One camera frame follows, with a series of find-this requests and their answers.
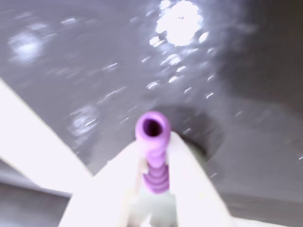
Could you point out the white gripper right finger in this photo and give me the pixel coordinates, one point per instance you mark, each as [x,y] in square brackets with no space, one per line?
[191,189]

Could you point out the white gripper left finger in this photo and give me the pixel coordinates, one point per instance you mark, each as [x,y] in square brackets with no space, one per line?
[106,189]

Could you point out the purple ribbed pen grip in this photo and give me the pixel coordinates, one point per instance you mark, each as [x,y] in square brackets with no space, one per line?
[155,163]

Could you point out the black glossy table mat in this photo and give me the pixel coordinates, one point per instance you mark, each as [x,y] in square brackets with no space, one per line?
[71,52]

